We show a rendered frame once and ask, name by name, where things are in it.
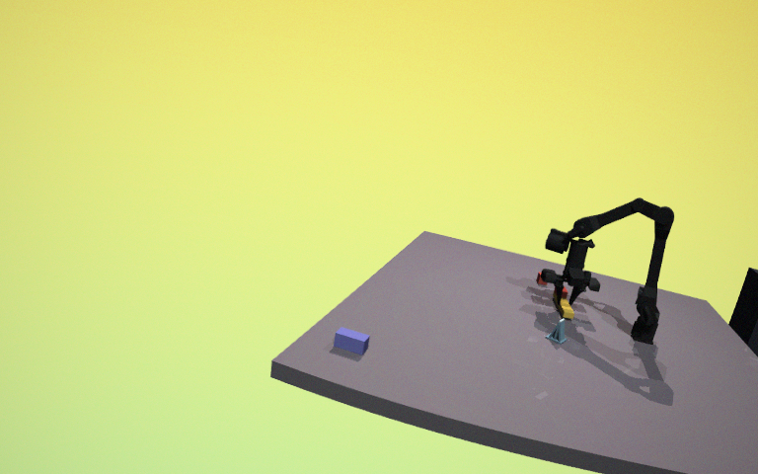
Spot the blue rectangular block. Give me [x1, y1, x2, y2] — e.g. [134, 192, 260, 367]
[334, 327, 370, 355]

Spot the yellow bar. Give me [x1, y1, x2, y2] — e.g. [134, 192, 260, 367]
[553, 287, 574, 319]

